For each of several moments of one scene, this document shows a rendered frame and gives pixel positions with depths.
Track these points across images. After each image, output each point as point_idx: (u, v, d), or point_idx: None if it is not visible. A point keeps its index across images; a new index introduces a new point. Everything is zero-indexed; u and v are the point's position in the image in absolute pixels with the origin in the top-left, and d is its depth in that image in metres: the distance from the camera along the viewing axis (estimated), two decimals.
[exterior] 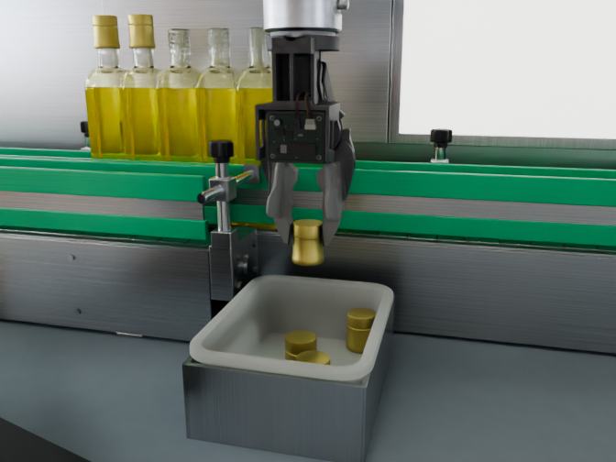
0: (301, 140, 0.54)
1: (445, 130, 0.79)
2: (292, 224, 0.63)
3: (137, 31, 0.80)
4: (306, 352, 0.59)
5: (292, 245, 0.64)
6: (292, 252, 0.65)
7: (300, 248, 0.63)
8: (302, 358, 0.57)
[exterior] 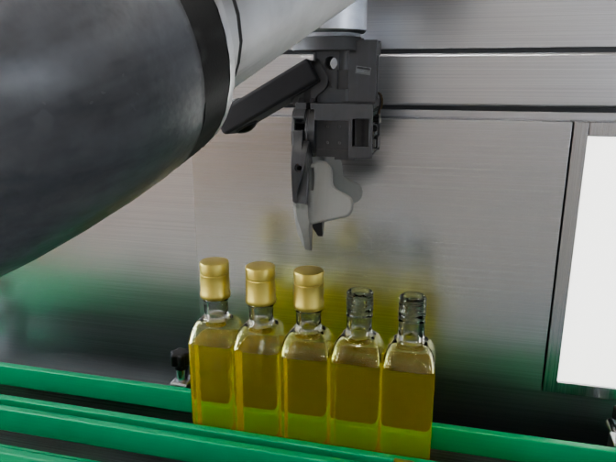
0: (375, 134, 0.60)
1: None
2: (311, 275, 0.63)
3: (258, 289, 0.65)
4: None
5: (305, 298, 0.64)
6: (305, 304, 0.64)
7: (322, 293, 0.65)
8: None
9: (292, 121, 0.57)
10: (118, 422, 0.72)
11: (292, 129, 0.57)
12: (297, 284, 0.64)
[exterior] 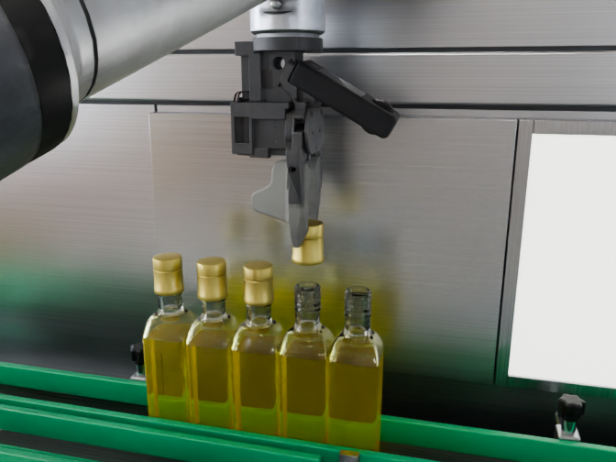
0: None
1: (578, 405, 0.66)
2: (258, 270, 0.64)
3: (208, 283, 0.66)
4: None
5: (254, 292, 0.65)
6: (254, 299, 0.65)
7: (270, 288, 0.66)
8: None
9: (322, 116, 0.63)
10: (75, 414, 0.73)
11: (322, 124, 0.64)
12: (246, 279, 0.65)
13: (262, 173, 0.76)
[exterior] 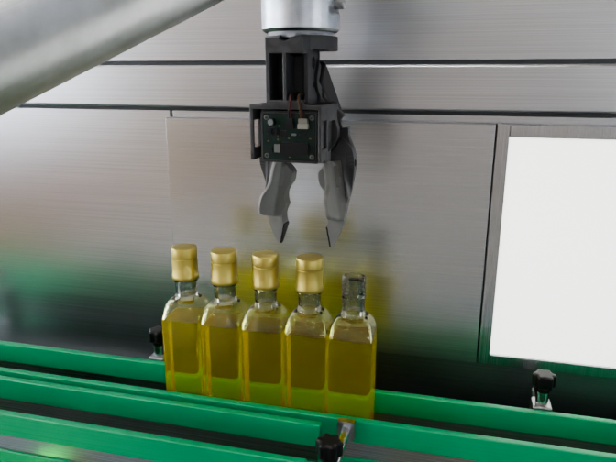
0: (294, 140, 0.54)
1: (550, 379, 0.74)
2: (266, 258, 0.73)
3: (221, 270, 0.75)
4: None
5: (261, 278, 0.73)
6: (261, 283, 0.74)
7: (276, 274, 0.74)
8: None
9: None
10: (101, 390, 0.81)
11: None
12: (255, 266, 0.74)
13: None
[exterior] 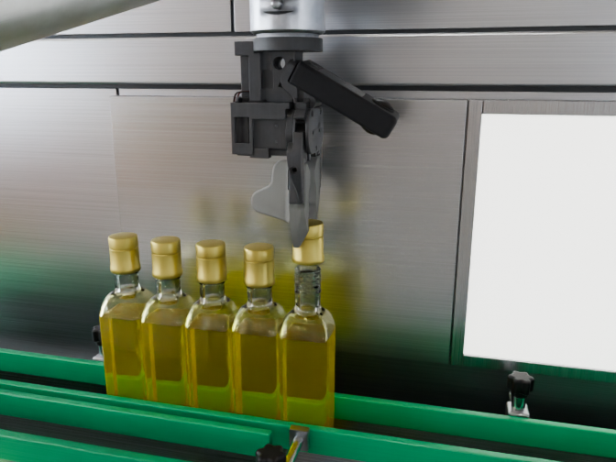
0: None
1: (526, 381, 0.67)
2: (210, 247, 0.65)
3: (161, 261, 0.67)
4: None
5: (205, 269, 0.66)
6: (206, 276, 0.66)
7: (223, 266, 0.67)
8: (310, 225, 0.62)
9: (321, 116, 0.63)
10: (35, 393, 0.74)
11: (321, 124, 0.64)
12: (198, 257, 0.66)
13: (221, 155, 0.77)
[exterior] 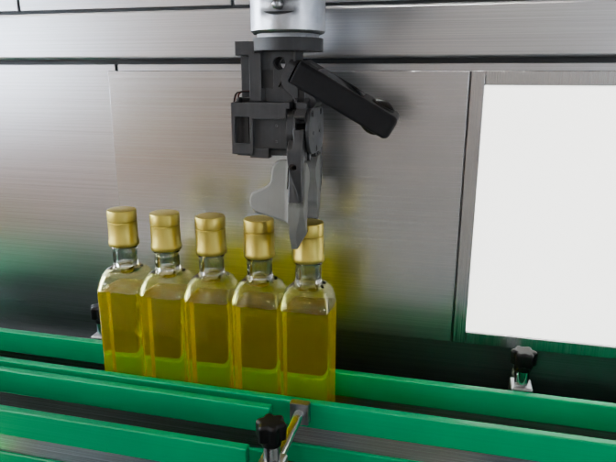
0: None
1: (530, 356, 0.66)
2: (210, 219, 0.64)
3: (160, 235, 0.66)
4: None
5: (204, 242, 0.65)
6: (205, 248, 0.65)
7: (222, 238, 0.66)
8: (311, 224, 0.62)
9: (322, 116, 0.63)
10: (32, 369, 0.73)
11: (321, 124, 0.64)
12: (197, 229, 0.65)
13: (220, 130, 0.76)
